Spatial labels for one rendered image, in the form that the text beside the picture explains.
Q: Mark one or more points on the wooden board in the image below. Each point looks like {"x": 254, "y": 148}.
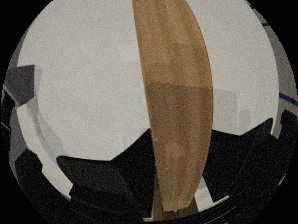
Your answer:
{"x": 179, "y": 95}

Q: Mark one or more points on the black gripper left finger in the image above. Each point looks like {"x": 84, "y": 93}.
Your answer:
{"x": 130, "y": 174}

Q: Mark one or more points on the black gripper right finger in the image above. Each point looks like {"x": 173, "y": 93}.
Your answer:
{"x": 228, "y": 155}

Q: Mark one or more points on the dark brown wooden post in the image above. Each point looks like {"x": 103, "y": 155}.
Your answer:
{"x": 159, "y": 214}

